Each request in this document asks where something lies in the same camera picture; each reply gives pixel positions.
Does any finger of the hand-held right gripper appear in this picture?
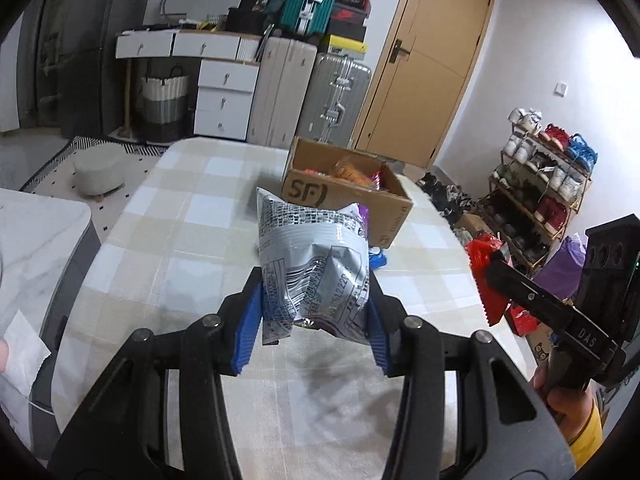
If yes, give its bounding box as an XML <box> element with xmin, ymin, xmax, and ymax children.
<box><xmin>482</xmin><ymin>250</ymin><xmax>581</xmax><ymax>332</ymax></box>

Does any black white patterned rug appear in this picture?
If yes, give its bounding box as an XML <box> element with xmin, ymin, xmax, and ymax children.
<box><xmin>19</xmin><ymin>135</ymin><xmax>172</xmax><ymax>196</ymax></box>

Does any beige suitcase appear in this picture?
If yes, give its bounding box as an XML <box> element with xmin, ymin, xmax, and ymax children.
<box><xmin>246</xmin><ymin>35</ymin><xmax>319</xmax><ymax>150</ymax></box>

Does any printed cardboard carton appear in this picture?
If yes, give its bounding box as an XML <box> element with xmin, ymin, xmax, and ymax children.
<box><xmin>529</xmin><ymin>330</ymin><xmax>558</xmax><ymax>361</ymax></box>

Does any woven laundry basket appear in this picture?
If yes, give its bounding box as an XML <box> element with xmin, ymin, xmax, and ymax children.
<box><xmin>136</xmin><ymin>66</ymin><xmax>192</xmax><ymax>143</ymax></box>

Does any person's right forearm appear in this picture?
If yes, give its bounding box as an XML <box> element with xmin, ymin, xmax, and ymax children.
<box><xmin>569</xmin><ymin>400</ymin><xmax>605</xmax><ymax>470</ymax></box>

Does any yellow shoebox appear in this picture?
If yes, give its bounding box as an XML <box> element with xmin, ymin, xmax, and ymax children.
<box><xmin>320</xmin><ymin>34</ymin><xmax>370</xmax><ymax>56</ymax></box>

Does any purple bag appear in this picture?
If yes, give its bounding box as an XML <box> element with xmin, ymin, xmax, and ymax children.
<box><xmin>534</xmin><ymin>236</ymin><xmax>587</xmax><ymax>302</ymax></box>

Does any white paper sheet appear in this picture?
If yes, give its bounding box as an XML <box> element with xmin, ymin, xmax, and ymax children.
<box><xmin>0</xmin><ymin>309</ymin><xmax>52</xmax><ymax>396</ymax></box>

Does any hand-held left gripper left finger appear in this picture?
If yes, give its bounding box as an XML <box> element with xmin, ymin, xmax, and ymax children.
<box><xmin>47</xmin><ymin>266</ymin><xmax>265</xmax><ymax>480</ymax></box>

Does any white drawer desk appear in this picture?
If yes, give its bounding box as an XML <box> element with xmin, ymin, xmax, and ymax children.
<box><xmin>115</xmin><ymin>29</ymin><xmax>262</xmax><ymax>142</ymax></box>

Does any red snack packet black stripe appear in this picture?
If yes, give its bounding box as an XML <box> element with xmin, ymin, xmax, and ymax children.
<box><xmin>466</xmin><ymin>232</ymin><xmax>512</xmax><ymax>327</ymax></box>

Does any black shoebox red print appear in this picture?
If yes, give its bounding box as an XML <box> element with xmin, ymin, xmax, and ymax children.
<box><xmin>335</xmin><ymin>0</ymin><xmax>372</xmax><ymax>17</ymax></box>

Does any silver snack bag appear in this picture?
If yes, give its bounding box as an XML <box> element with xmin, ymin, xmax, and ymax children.
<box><xmin>255</xmin><ymin>186</ymin><xmax>372</xmax><ymax>347</ymax></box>

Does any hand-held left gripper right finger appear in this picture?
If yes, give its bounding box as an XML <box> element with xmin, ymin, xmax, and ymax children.
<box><xmin>364</xmin><ymin>270</ymin><xmax>577</xmax><ymax>480</ymax></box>

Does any shoe rack with shoes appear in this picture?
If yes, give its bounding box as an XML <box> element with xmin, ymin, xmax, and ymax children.
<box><xmin>490</xmin><ymin>106</ymin><xmax>600</xmax><ymax>261</ymax></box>

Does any red bag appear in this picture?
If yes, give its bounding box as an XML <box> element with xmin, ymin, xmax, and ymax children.
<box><xmin>509</xmin><ymin>305</ymin><xmax>541</xmax><ymax>338</ymax></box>

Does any white marble-pattern cabinet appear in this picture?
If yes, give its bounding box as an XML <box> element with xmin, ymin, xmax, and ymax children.
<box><xmin>0</xmin><ymin>187</ymin><xmax>103</xmax><ymax>453</ymax></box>

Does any wooden door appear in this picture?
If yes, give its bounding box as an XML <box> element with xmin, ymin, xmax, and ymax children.
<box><xmin>350</xmin><ymin>0</ymin><xmax>498</xmax><ymax>170</ymax></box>

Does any small cardboard box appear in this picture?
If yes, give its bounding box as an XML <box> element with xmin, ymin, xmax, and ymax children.
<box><xmin>456</xmin><ymin>211</ymin><xmax>482</xmax><ymax>235</ymax></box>

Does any person's right hand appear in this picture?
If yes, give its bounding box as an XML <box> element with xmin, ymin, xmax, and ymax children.
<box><xmin>531</xmin><ymin>360</ymin><xmax>596</xmax><ymax>443</ymax></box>

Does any silver suitcase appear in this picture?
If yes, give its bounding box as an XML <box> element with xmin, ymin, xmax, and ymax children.
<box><xmin>299</xmin><ymin>51</ymin><xmax>374</xmax><ymax>147</ymax></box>

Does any pile of shoes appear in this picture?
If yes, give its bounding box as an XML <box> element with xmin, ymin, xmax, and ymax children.
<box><xmin>417</xmin><ymin>171</ymin><xmax>477</xmax><ymax>228</ymax></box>

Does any dark grey refrigerator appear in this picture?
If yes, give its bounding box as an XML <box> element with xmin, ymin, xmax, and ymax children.
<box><xmin>10</xmin><ymin>0</ymin><xmax>121</xmax><ymax>136</ymax></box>

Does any black storage box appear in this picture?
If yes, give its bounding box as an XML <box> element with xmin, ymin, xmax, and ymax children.
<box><xmin>226</xmin><ymin>6</ymin><xmax>268</xmax><ymax>33</ymax></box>

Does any wooden shoe rack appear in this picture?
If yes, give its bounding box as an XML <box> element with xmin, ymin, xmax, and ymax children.
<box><xmin>477</xmin><ymin>107</ymin><xmax>596</xmax><ymax>273</ymax></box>

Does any round beige stool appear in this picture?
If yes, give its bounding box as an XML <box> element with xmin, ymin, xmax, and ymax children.
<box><xmin>72</xmin><ymin>146</ymin><xmax>127</xmax><ymax>202</ymax></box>

